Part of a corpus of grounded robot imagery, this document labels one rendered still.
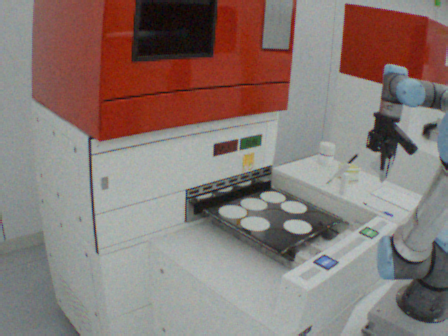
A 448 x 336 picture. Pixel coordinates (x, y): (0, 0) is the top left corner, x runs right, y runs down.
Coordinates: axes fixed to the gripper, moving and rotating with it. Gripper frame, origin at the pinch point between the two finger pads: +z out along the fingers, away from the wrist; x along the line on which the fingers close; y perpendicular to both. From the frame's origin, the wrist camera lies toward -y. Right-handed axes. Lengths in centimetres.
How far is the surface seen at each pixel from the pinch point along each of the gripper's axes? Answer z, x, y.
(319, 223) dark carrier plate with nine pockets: 25.7, -1.8, 22.6
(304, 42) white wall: -22, -226, 211
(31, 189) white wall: 72, 53, 206
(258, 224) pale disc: 25.6, 16.9, 35.3
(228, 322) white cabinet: 42, 46, 16
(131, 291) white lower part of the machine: 54, 56, 57
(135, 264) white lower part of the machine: 42, 53, 58
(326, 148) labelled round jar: 11, -36, 47
